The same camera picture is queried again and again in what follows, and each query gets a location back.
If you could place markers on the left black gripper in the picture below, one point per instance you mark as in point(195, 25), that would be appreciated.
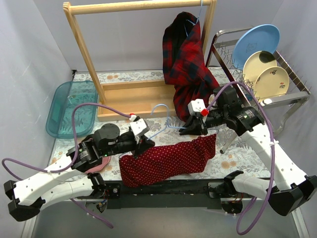
point(138, 146)

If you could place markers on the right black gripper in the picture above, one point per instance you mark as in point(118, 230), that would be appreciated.
point(201, 124)

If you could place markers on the red polka dot cloth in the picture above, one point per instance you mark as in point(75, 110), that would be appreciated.
point(162, 162)

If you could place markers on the red plaid skirt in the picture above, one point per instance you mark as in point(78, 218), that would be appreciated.
point(184, 64)

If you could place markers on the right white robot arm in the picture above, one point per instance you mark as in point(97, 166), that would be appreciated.
point(291, 186)

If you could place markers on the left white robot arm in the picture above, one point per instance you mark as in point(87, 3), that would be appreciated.
point(70, 177)

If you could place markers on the pink polka dot plate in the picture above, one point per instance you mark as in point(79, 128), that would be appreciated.
point(98, 168)

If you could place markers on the wooden clothes rack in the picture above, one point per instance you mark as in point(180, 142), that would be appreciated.
point(127, 36)

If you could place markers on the floral table mat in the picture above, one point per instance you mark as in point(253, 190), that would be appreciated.
point(239, 156)

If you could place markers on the teal plastic basket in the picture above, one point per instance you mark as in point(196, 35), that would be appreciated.
point(67, 96)

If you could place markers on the metal dish rack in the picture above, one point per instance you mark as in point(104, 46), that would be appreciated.
point(296, 95)

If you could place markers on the cream plate black spot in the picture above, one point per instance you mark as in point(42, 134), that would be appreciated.
point(256, 64)

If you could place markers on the cream plate floral print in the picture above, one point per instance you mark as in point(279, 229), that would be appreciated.
point(272, 82)

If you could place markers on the blue plate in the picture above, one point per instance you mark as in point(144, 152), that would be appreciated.
point(264, 37)

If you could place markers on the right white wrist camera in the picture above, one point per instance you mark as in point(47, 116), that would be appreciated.
point(197, 107)

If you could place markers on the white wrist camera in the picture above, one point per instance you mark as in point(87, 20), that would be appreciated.
point(138, 126)
point(197, 107)

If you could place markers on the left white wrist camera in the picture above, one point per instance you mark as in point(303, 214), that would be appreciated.
point(138, 126)

